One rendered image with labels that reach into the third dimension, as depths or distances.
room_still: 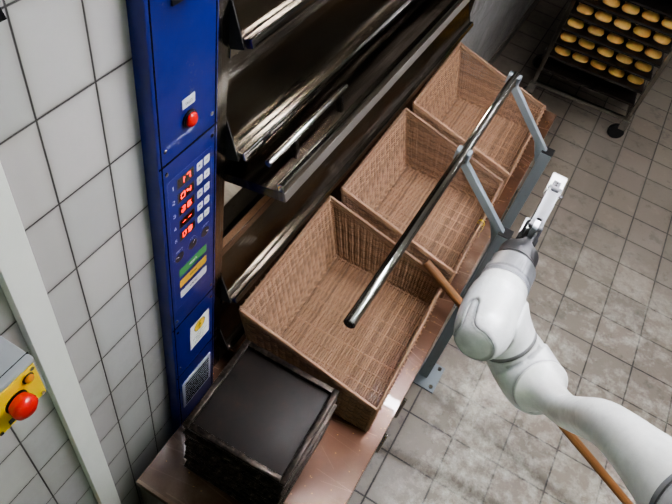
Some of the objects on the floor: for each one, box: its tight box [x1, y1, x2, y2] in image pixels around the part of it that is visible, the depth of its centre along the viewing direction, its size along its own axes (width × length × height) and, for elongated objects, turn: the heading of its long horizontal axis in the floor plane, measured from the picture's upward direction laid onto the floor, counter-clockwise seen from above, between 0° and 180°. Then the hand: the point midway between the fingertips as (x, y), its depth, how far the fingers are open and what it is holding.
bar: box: [343, 71, 555, 393], centre depth 220 cm, size 31×127×118 cm, turn 143°
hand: (544, 202), depth 129 cm, fingers open, 13 cm apart
